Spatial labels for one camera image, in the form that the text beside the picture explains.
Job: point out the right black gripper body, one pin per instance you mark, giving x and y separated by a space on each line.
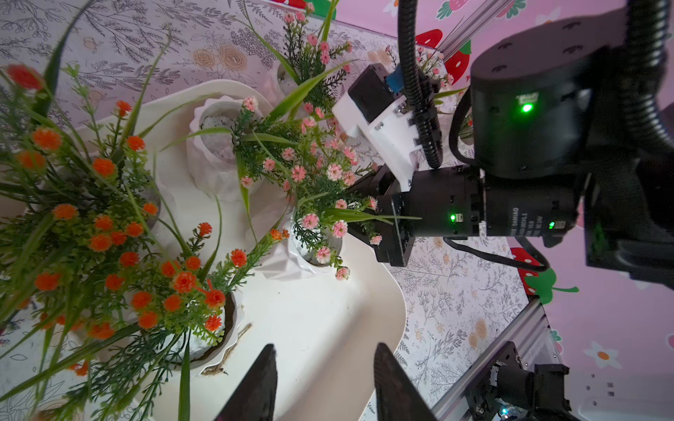
458 203

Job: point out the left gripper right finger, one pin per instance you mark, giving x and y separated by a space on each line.
396 397

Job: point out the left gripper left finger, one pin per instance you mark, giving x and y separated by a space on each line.
255 397

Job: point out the orange pink flower potted plant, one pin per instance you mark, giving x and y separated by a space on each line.
316 226

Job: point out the pink flower plant pot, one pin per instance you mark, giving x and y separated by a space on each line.
233 148

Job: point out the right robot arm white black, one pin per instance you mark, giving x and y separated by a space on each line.
560 123

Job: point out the white rectangular storage tray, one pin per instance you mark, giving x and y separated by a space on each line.
325 331

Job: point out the back centre potted plant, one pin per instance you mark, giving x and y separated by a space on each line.
431 63

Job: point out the back left pink potted plant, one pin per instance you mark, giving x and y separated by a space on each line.
306 53

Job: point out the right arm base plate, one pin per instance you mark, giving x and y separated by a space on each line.
504 383

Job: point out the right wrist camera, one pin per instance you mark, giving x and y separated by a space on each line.
375 107

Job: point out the aluminium front rail frame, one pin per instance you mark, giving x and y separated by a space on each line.
593 395

